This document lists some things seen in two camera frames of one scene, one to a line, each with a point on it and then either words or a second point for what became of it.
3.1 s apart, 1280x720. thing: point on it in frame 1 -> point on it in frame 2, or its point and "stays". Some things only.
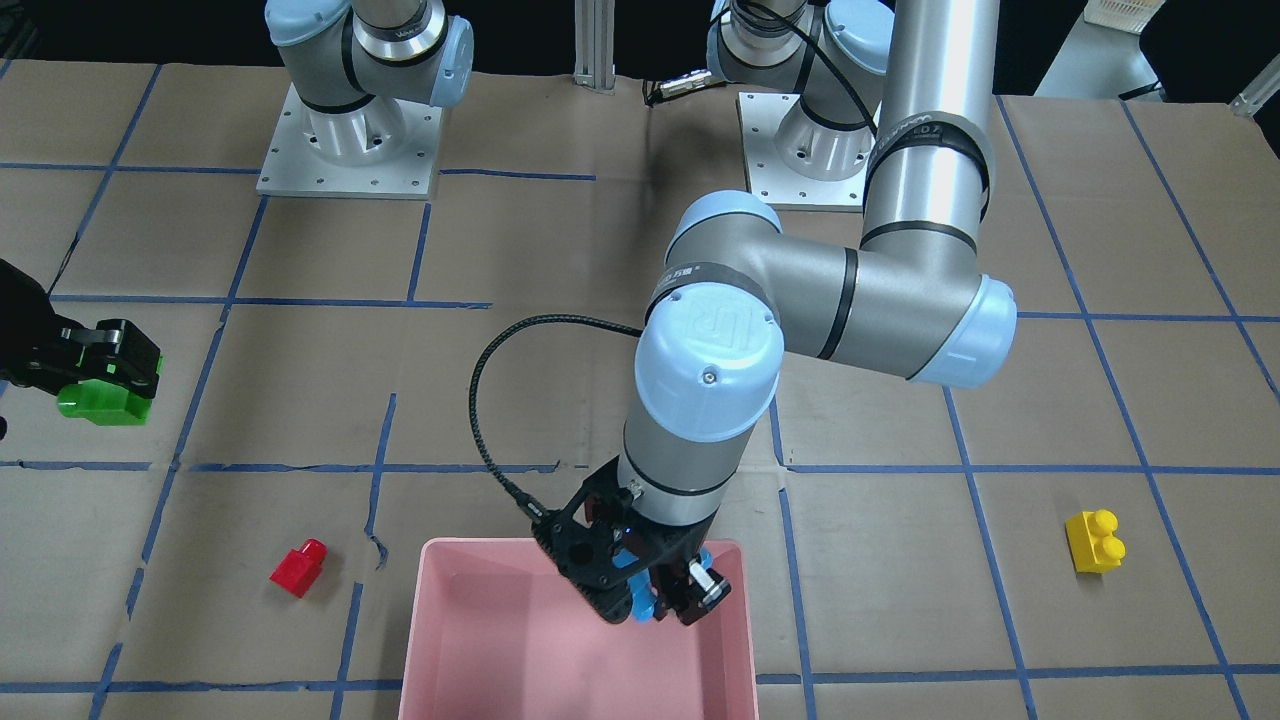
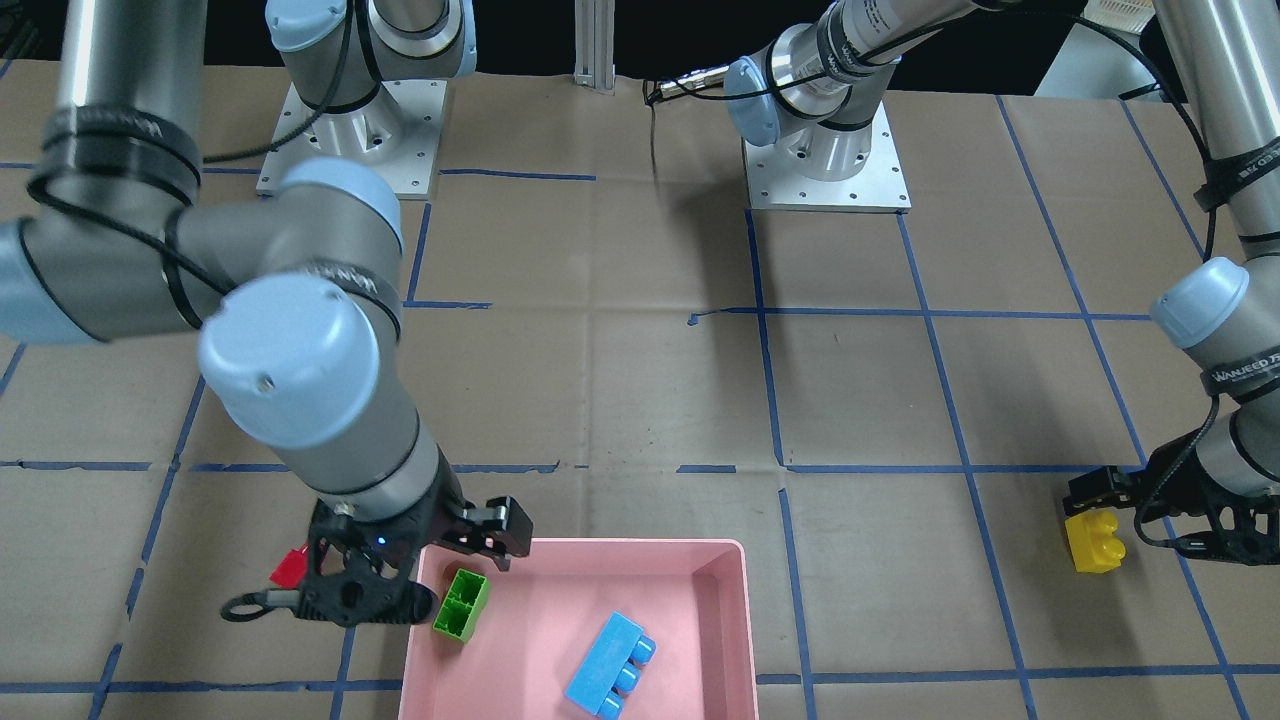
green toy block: [104, 403] -> [460, 610]
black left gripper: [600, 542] -> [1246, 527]
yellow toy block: [1092, 542] stays
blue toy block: [640, 584] -> [610, 666]
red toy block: [298, 570] stays
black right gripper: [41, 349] -> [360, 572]
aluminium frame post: [594, 23] stays
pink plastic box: [497, 630] stays
